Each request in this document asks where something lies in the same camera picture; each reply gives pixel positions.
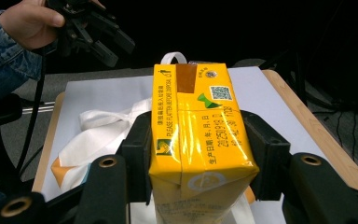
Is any bundle of black floor cables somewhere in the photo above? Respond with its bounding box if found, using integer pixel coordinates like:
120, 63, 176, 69
304, 90, 358, 188

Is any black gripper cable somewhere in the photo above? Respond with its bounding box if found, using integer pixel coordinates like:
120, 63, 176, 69
15, 50, 46, 178

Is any dark rounded object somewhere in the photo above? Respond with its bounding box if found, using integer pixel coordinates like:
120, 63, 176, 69
0, 92, 24, 125

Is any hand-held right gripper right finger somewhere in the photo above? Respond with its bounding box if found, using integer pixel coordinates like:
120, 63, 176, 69
241, 109, 293, 202

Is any aluminium frame rail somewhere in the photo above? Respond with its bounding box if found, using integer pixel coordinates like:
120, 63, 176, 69
21, 102, 56, 115

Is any white green orange tote bag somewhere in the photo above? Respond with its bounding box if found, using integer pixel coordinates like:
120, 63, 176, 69
49, 50, 255, 224

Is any yellow drink carton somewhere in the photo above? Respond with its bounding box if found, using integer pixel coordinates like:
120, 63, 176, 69
148, 62, 260, 224

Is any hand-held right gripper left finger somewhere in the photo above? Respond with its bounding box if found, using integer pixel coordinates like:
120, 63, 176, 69
115, 110, 153, 206

